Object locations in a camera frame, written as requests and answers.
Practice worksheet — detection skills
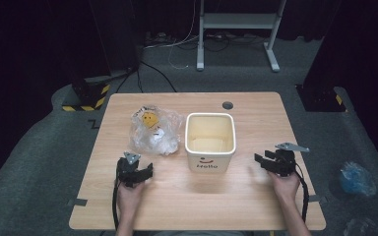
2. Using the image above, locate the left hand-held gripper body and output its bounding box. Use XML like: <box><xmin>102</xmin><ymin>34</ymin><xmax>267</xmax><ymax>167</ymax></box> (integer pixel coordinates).
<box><xmin>115</xmin><ymin>150</ymin><xmax>143</xmax><ymax>189</ymax></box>

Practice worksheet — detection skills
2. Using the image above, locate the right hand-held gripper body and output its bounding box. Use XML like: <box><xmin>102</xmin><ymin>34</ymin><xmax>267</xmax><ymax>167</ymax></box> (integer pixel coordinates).
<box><xmin>271</xmin><ymin>142</ymin><xmax>311</xmax><ymax>178</ymax></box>

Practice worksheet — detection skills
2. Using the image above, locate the clear bag with yellow face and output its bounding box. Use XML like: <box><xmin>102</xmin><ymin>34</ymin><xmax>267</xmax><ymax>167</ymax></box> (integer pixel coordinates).
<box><xmin>128</xmin><ymin>104</ymin><xmax>186</xmax><ymax>157</ymax></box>

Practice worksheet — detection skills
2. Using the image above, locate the cream plastic waste bin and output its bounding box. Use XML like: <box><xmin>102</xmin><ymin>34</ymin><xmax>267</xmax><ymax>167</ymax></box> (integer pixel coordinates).
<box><xmin>184</xmin><ymin>112</ymin><xmax>237</xmax><ymax>174</ymax></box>

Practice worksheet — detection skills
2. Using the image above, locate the person's left hand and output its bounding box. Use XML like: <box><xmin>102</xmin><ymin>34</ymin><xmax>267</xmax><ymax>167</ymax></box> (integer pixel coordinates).
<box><xmin>115</xmin><ymin>181</ymin><xmax>148</xmax><ymax>214</ymax></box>

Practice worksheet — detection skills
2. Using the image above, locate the person's right hand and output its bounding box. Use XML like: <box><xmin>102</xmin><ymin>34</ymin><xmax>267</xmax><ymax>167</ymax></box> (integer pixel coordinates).
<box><xmin>268</xmin><ymin>171</ymin><xmax>301</xmax><ymax>205</ymax></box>

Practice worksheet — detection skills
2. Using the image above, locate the grey tape strip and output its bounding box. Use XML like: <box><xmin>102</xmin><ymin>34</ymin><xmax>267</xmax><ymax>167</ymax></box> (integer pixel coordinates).
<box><xmin>308</xmin><ymin>194</ymin><xmax>329</xmax><ymax>204</ymax></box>
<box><xmin>67</xmin><ymin>198</ymin><xmax>89</xmax><ymax>207</ymax></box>

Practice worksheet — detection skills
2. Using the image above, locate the blue plastic bag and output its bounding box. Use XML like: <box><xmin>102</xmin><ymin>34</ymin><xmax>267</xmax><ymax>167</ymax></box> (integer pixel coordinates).
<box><xmin>338</xmin><ymin>160</ymin><xmax>378</xmax><ymax>198</ymax></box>

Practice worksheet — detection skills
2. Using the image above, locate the black base with striped edge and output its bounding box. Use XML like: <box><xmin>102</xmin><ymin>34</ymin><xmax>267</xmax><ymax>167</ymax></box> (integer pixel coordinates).
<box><xmin>61</xmin><ymin>75</ymin><xmax>111</xmax><ymax>112</ymax></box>

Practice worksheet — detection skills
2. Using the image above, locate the white metal stand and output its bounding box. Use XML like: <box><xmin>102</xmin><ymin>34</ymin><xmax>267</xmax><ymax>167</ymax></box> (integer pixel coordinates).
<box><xmin>195</xmin><ymin>0</ymin><xmax>287</xmax><ymax>73</ymax></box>

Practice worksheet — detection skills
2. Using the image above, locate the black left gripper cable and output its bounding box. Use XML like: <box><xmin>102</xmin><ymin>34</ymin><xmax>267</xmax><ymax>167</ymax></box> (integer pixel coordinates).
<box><xmin>111</xmin><ymin>178</ymin><xmax>121</xmax><ymax>230</ymax></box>

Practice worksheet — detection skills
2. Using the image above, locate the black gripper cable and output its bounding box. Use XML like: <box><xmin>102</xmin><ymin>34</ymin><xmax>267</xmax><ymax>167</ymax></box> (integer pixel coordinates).
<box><xmin>294</xmin><ymin>162</ymin><xmax>311</xmax><ymax>224</ymax></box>
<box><xmin>111</xmin><ymin>178</ymin><xmax>121</xmax><ymax>230</ymax></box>

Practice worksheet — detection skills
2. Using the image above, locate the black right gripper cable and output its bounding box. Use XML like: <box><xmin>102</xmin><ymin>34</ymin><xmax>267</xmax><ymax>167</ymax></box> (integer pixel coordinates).
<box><xmin>294</xmin><ymin>162</ymin><xmax>311</xmax><ymax>224</ymax></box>

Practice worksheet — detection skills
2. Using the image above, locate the black square base plate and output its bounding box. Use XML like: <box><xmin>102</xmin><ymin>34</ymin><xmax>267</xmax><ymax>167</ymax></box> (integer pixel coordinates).
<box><xmin>295</xmin><ymin>84</ymin><xmax>347</xmax><ymax>113</ymax></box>

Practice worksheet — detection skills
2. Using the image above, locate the black floor cable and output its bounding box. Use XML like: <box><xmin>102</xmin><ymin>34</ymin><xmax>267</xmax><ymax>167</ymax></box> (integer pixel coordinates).
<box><xmin>115</xmin><ymin>60</ymin><xmax>178</xmax><ymax>93</ymax></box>

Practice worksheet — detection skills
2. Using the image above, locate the thin white floor cable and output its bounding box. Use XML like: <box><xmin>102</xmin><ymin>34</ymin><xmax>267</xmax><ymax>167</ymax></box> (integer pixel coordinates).
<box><xmin>144</xmin><ymin>0</ymin><xmax>200</xmax><ymax>70</ymax></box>

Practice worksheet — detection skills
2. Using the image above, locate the black cable bundle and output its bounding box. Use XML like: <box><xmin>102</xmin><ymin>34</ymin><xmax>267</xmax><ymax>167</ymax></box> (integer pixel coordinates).
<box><xmin>203</xmin><ymin>32</ymin><xmax>267</xmax><ymax>53</ymax></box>

